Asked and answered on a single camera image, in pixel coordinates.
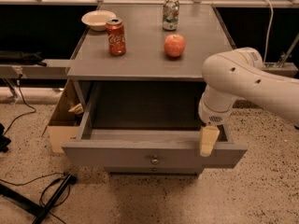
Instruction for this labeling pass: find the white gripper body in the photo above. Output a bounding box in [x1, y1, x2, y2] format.
[198, 85, 238, 126]

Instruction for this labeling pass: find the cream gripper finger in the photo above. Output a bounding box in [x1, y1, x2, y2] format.
[200, 125, 220, 157]

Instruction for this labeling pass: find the grey top drawer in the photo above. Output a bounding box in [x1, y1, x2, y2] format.
[61, 81, 249, 170]

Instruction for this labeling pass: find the grey drawer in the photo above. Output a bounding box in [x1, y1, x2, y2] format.
[104, 167, 203, 175]
[61, 81, 249, 170]

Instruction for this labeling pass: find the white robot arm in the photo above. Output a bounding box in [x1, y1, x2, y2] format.
[198, 48, 299, 157]

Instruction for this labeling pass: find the grey drawer cabinet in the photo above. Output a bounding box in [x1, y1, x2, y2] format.
[63, 4, 247, 175]

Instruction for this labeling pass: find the grey bottom drawer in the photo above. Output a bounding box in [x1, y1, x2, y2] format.
[104, 167, 203, 175]

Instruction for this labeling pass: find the red apple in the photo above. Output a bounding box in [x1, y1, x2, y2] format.
[164, 34, 186, 58]

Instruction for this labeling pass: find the green white soda can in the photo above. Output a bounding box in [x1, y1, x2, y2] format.
[163, 0, 179, 31]

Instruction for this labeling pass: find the red cola can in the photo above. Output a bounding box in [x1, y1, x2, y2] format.
[106, 18, 126, 56]

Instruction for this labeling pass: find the cardboard box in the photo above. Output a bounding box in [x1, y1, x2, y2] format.
[45, 80, 84, 153]

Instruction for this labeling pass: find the white bowl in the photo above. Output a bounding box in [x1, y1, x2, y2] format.
[81, 10, 116, 32]

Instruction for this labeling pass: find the black stand base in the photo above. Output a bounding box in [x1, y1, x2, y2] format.
[0, 173, 77, 224]

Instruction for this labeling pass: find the white hanging cable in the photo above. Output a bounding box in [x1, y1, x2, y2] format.
[261, 0, 275, 64]

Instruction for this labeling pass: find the black floor cable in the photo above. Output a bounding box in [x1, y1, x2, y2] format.
[0, 171, 73, 224]

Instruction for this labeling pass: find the black cable from rail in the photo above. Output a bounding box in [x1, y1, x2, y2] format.
[3, 74, 37, 136]

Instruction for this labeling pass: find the black bag on rail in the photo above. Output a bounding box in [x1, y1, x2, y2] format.
[0, 50, 47, 67]

